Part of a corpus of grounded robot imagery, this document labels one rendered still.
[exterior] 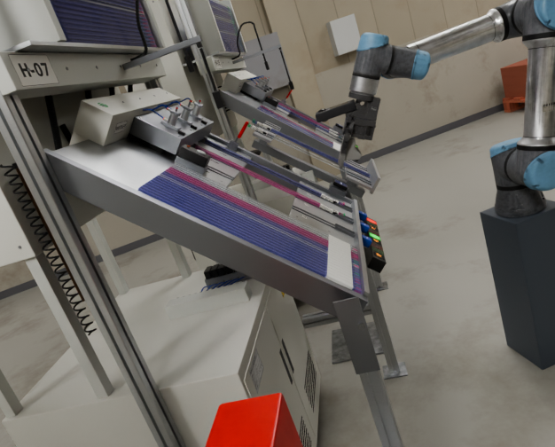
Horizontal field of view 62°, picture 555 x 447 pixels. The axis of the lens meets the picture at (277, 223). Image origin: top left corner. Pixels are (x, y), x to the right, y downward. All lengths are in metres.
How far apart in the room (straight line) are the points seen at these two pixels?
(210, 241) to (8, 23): 0.60
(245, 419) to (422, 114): 5.23
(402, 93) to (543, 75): 4.19
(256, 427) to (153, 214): 0.48
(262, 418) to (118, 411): 0.64
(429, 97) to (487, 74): 0.76
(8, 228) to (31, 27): 0.41
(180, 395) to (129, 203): 0.46
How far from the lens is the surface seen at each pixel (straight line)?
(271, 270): 0.93
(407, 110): 5.63
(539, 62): 1.47
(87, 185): 0.99
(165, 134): 1.25
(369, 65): 1.29
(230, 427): 0.68
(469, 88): 6.02
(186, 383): 1.13
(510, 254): 1.69
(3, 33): 1.16
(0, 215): 1.12
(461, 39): 1.51
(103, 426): 1.30
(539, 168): 1.46
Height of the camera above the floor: 1.18
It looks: 16 degrees down
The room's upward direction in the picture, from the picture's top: 19 degrees counter-clockwise
